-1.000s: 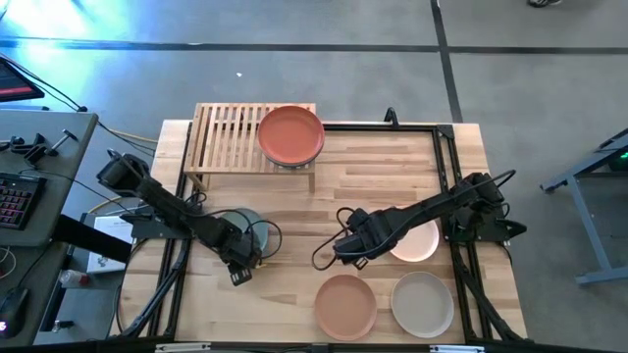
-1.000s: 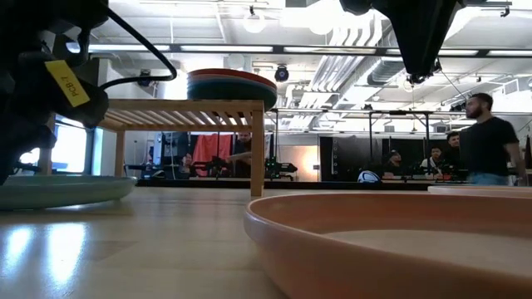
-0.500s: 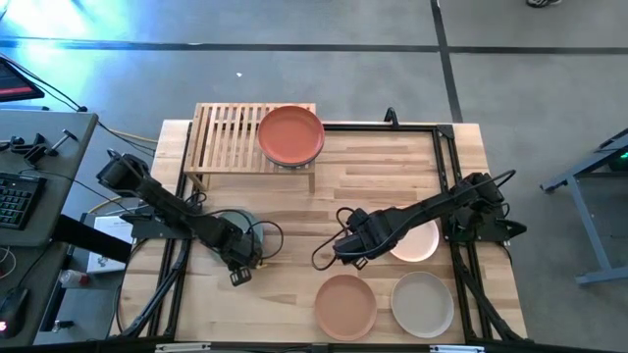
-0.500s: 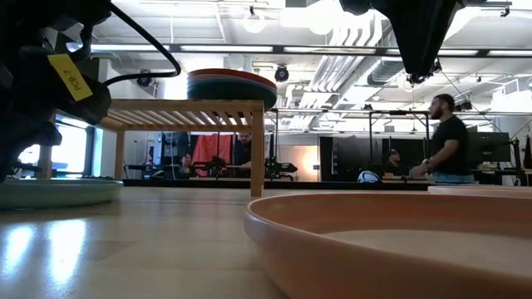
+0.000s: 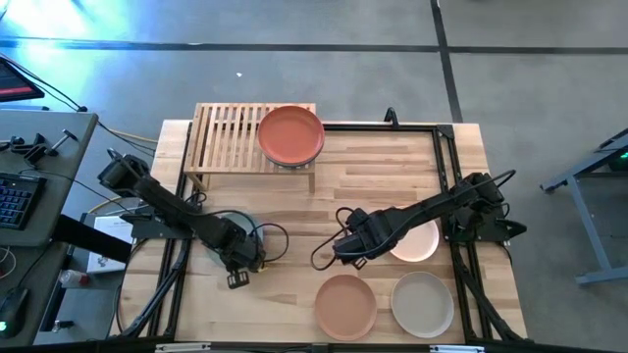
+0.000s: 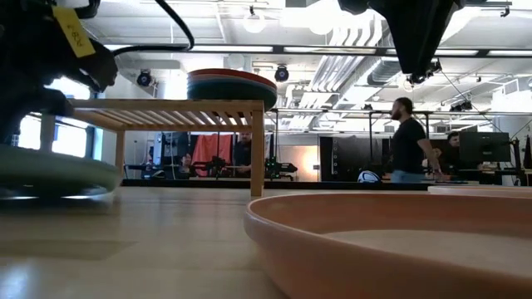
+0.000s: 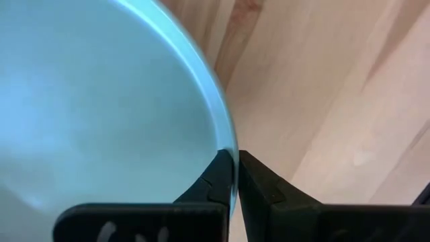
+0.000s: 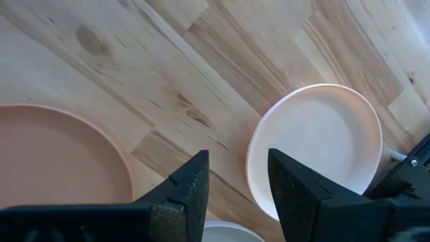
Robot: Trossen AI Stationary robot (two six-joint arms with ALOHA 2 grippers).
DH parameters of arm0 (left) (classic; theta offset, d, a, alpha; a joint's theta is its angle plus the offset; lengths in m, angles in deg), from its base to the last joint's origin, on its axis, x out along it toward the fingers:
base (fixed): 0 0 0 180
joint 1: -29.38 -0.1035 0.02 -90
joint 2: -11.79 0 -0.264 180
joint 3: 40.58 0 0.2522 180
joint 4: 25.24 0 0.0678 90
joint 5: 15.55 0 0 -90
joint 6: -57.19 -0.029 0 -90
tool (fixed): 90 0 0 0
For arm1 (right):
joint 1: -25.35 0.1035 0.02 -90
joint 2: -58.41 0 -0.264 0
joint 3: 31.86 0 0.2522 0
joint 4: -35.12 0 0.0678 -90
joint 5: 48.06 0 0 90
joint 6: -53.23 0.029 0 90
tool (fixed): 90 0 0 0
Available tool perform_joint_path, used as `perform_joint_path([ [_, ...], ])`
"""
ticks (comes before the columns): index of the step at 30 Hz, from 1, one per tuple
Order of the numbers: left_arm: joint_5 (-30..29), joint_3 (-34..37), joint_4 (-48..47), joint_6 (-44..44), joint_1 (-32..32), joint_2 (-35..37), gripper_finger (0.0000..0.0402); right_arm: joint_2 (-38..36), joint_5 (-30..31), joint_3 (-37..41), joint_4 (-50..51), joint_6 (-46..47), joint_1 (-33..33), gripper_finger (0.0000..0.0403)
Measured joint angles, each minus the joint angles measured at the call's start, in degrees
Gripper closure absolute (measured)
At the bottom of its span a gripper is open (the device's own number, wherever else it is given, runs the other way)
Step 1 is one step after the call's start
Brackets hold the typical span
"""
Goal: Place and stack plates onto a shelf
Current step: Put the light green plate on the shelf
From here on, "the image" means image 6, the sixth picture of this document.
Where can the wooden slatted shelf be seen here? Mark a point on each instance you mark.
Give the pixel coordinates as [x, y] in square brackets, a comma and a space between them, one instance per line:
[166, 105]

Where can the black ceiling bracket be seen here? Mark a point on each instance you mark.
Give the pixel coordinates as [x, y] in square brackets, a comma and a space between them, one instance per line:
[490, 3]

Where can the black background robot arm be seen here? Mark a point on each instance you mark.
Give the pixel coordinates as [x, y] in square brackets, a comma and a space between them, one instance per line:
[280, 168]

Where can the orange cloth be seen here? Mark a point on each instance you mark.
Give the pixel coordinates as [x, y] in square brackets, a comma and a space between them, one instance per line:
[212, 149]

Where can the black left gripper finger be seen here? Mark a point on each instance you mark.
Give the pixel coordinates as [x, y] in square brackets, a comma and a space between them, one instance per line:
[37, 106]
[99, 70]

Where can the black background monitor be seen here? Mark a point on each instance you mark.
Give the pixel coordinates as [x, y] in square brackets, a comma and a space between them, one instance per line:
[484, 147]

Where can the black ceiling camera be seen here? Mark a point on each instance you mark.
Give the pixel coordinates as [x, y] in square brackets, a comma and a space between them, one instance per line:
[417, 80]

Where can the long ceiling light strip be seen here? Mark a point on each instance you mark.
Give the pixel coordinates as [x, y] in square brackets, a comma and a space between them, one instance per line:
[232, 48]

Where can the peach plate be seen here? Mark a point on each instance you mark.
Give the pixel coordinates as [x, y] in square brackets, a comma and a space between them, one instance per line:
[490, 191]

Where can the terracotta brown plate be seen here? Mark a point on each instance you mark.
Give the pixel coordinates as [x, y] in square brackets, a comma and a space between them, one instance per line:
[332, 257]

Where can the round white ceiling lamp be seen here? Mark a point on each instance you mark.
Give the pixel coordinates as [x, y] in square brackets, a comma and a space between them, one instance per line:
[254, 23]

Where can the person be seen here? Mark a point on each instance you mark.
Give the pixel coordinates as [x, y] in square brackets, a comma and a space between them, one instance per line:
[242, 151]
[409, 141]
[186, 164]
[452, 153]

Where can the yellow tag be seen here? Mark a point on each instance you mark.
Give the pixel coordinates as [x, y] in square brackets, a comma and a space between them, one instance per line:
[75, 33]

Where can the red plate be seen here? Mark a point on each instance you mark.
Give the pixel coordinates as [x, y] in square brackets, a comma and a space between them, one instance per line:
[232, 72]

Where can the black aluminium table frame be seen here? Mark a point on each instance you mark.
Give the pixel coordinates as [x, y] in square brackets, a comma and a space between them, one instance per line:
[199, 182]

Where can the white and blue ball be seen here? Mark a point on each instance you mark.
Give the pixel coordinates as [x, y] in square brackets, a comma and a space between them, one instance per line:
[369, 177]

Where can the dark green plate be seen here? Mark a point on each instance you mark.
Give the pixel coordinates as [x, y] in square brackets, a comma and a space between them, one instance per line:
[228, 91]

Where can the black backdrop panel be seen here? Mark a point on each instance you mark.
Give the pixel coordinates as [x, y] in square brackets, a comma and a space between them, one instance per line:
[349, 158]

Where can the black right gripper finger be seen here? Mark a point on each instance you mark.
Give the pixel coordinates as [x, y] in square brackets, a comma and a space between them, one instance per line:
[420, 33]

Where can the sage green plate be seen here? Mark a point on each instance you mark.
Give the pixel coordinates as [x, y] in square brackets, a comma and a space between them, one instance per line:
[54, 172]

